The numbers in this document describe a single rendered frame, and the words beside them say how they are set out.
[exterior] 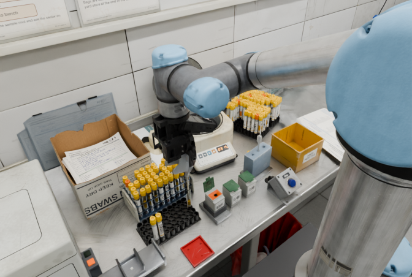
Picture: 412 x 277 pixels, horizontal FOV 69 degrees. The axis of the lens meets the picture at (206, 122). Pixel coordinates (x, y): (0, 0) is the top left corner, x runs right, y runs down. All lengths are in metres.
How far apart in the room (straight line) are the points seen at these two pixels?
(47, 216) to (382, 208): 0.55
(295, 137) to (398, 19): 1.01
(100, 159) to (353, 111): 0.95
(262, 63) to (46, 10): 0.71
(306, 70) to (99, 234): 0.74
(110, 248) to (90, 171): 0.28
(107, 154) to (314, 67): 0.83
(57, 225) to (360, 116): 0.54
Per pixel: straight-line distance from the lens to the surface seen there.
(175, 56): 0.61
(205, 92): 0.53
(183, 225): 0.92
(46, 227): 0.65
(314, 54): 0.49
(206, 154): 1.09
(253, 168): 1.02
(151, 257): 0.86
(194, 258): 0.89
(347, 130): 0.28
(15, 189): 0.75
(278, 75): 0.54
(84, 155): 1.16
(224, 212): 0.96
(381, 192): 0.33
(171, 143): 0.71
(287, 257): 0.82
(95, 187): 0.96
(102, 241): 0.97
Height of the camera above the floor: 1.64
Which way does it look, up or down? 35 degrees down
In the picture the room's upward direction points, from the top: 1 degrees counter-clockwise
